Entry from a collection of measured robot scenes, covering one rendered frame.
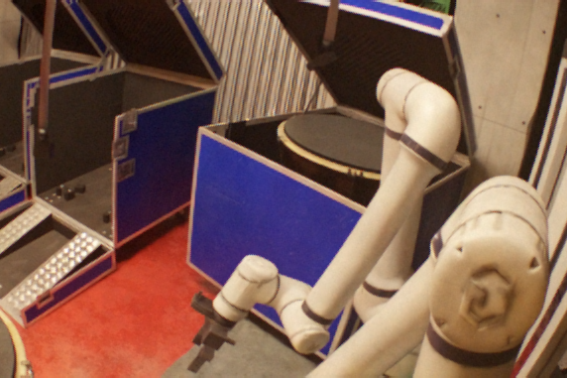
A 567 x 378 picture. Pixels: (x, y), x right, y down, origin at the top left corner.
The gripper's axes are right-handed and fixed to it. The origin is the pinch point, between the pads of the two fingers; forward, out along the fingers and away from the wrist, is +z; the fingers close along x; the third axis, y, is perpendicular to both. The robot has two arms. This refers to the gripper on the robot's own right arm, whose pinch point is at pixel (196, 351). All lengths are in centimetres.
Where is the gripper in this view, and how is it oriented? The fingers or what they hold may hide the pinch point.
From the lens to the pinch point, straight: 132.3
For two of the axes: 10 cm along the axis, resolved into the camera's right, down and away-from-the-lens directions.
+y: 8.4, 5.0, 1.8
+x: -0.3, -3.0, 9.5
